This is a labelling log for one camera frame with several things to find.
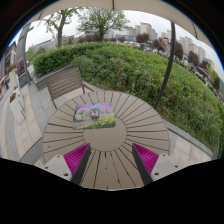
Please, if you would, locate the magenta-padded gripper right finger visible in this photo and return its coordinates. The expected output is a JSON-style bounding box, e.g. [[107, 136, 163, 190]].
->
[[131, 142, 184, 186]]

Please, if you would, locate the tall grey sign pillar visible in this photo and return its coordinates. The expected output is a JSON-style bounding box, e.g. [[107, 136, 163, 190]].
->
[[16, 22, 35, 89]]

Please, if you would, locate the beige patio umbrella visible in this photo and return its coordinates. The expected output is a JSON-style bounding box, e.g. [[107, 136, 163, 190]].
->
[[27, 0, 215, 110]]

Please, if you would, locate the white flower planter box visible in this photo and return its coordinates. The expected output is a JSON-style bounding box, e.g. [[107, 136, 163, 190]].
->
[[8, 92, 26, 125], [6, 64, 20, 91]]

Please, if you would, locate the bare-trunked leafy tree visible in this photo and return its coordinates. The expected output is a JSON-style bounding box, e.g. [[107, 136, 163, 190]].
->
[[41, 6, 83, 50]]

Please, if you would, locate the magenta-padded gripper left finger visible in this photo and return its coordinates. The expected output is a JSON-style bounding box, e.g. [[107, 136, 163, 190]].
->
[[43, 143, 92, 186]]

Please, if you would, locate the trimmed green hedge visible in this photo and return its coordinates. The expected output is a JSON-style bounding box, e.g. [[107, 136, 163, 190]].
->
[[31, 41, 224, 158]]

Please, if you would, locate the flower-print mouse pad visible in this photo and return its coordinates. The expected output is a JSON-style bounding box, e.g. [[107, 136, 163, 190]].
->
[[72, 102, 117, 131]]

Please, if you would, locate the slatted grey outdoor chair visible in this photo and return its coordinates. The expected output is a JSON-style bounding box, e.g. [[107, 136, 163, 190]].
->
[[45, 65, 101, 110]]

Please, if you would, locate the round-crowned green tree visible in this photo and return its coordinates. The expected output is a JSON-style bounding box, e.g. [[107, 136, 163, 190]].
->
[[76, 6, 131, 43]]

